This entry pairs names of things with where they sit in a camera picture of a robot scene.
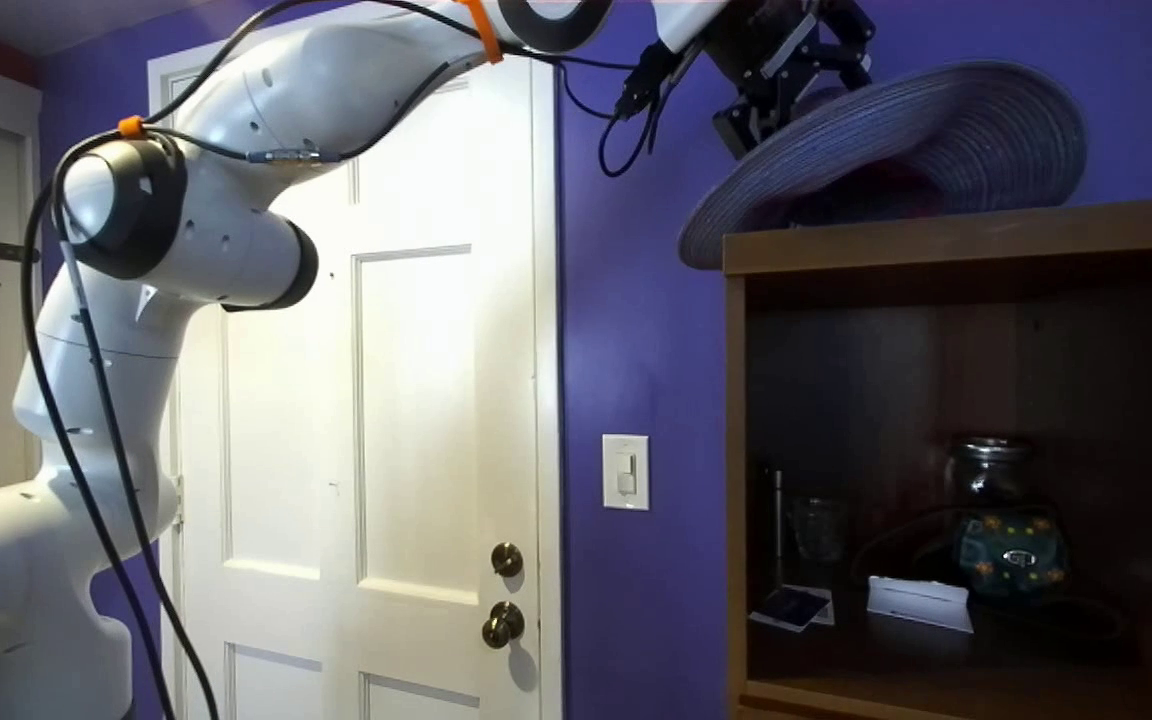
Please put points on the glass jar with marbles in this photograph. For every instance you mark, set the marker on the glass jar with marbles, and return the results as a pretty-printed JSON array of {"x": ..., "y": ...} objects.
[{"x": 1009, "y": 532}]

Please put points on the white light switch plate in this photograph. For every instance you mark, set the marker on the white light switch plate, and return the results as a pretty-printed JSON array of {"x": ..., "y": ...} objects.
[{"x": 624, "y": 474}]

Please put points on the brown wooden shelf cabinet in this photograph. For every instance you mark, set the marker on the brown wooden shelf cabinet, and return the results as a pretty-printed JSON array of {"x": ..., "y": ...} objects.
[{"x": 978, "y": 233}]

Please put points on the brass round door knob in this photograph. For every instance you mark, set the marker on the brass round door knob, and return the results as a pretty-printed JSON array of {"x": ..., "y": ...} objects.
[{"x": 501, "y": 626}]

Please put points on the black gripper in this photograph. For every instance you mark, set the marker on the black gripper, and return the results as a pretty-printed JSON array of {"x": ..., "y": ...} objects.
[{"x": 782, "y": 52}]

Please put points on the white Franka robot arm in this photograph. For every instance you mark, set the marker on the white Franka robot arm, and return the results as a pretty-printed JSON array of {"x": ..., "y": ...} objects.
[{"x": 228, "y": 240}]

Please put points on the white panelled door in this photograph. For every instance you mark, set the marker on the white panelled door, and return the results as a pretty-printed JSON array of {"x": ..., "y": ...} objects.
[{"x": 431, "y": 403}]

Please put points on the white card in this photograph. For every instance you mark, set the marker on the white card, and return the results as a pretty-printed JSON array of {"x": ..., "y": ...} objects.
[{"x": 917, "y": 601}]

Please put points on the small drinking glass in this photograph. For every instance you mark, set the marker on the small drinking glass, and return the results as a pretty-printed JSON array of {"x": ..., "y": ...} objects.
[{"x": 816, "y": 532}]

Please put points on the small flat box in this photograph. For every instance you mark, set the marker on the small flat box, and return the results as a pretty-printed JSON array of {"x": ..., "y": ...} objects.
[{"x": 793, "y": 611}]

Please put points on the purple striped woven sun hat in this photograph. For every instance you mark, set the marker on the purple striped woven sun hat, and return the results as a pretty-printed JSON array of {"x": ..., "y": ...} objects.
[{"x": 921, "y": 144}]

